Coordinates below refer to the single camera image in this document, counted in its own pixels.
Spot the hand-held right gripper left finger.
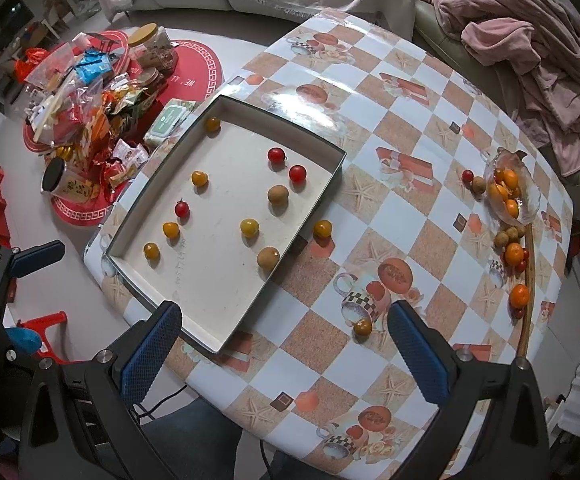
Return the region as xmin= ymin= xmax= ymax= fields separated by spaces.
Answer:
xmin=17 ymin=301 xmax=184 ymax=480

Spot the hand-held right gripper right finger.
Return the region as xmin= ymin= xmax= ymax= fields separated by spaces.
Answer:
xmin=385 ymin=299 xmax=552 ymax=480

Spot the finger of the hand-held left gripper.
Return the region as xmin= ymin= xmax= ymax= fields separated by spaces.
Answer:
xmin=10 ymin=240 xmax=66 ymax=279

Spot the white tray with dark rim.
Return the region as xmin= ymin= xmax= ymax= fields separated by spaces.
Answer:
xmin=104 ymin=94 xmax=347 ymax=356

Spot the gold tin can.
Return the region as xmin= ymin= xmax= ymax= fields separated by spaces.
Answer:
xmin=41 ymin=156 xmax=95 ymax=203

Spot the person's left leg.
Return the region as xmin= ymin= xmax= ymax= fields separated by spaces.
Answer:
xmin=140 ymin=395 xmax=245 ymax=480

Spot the person's leg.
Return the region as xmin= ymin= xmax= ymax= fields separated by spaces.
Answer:
xmin=270 ymin=447 xmax=331 ymax=480
xmin=140 ymin=395 xmax=245 ymax=480

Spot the wooden tray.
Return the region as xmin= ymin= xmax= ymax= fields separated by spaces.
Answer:
xmin=516 ymin=222 xmax=538 ymax=361

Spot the pile of snack packets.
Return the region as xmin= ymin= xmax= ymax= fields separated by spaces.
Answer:
xmin=20 ymin=32 xmax=151 ymax=191

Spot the person's right leg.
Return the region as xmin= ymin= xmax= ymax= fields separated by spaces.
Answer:
xmin=270 ymin=447 xmax=331 ymax=480

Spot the green wet wipes pack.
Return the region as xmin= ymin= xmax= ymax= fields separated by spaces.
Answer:
xmin=144 ymin=100 xmax=201 ymax=146

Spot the clear glass bowl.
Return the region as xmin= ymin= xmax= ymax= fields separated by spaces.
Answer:
xmin=484 ymin=150 xmax=542 ymax=228

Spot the small glass jar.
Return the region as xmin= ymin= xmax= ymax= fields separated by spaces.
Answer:
xmin=134 ymin=67 xmax=165 ymax=96

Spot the black television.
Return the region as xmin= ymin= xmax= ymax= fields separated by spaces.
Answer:
xmin=0 ymin=0 xmax=38 ymax=58

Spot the glass jar with yellow lid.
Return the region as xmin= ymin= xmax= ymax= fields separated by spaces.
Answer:
xmin=128 ymin=24 xmax=178 ymax=71

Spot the red round mat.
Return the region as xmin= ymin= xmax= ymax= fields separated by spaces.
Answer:
xmin=24 ymin=30 xmax=221 ymax=226

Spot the beige leather armchair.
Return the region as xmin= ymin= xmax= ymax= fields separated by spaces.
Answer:
xmin=414 ymin=0 xmax=566 ymax=161

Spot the pink blanket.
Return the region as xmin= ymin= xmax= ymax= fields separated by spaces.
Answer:
xmin=416 ymin=0 xmax=580 ymax=177

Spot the black cable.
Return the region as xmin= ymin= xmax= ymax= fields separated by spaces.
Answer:
xmin=132 ymin=385 xmax=185 ymax=418

